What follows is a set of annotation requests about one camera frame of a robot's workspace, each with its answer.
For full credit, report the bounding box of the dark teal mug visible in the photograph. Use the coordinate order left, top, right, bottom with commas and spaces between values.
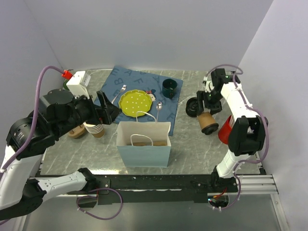
162, 78, 178, 99

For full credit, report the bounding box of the light blue paper bag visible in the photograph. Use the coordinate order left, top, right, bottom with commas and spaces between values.
116, 118, 171, 167

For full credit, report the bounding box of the silver fork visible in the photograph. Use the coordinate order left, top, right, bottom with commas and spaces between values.
111, 85, 127, 104

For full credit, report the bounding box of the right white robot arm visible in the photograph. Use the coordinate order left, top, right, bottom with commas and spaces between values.
196, 64, 269, 192

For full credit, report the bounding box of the small cartoon figure toy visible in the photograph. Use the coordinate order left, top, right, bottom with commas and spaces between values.
145, 89, 156, 102

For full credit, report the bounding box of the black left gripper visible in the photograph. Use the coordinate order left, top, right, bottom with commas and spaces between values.
55, 90, 123, 137

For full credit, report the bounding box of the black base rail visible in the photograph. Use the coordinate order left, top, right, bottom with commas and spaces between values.
70, 174, 238, 205

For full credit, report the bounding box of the silver spoon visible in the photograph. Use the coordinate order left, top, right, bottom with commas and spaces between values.
156, 102, 163, 122

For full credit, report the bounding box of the brown cardboard cup carrier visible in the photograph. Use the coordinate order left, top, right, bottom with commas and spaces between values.
132, 141, 168, 146

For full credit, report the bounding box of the red cup with stirrers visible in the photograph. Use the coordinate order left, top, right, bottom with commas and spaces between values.
218, 115, 232, 144

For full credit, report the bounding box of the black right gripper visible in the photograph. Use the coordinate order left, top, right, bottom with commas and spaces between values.
196, 90, 223, 116

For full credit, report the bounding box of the black plastic cup lid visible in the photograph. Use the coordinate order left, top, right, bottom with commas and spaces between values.
201, 123, 219, 135

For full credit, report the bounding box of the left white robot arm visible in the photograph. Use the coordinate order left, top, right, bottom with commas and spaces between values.
0, 89, 121, 221

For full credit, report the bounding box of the green polka dot plate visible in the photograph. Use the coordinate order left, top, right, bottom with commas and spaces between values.
118, 90, 152, 118

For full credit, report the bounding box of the stack of black cup lids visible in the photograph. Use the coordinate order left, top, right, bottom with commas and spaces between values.
185, 97, 200, 117

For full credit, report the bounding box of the brown paper coffee cup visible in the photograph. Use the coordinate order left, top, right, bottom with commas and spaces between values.
197, 112, 216, 129

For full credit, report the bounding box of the stack of brown paper cups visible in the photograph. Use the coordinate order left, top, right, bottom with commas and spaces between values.
83, 122, 105, 138

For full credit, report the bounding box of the green interior floral mug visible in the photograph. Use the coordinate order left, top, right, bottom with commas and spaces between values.
63, 79, 69, 90

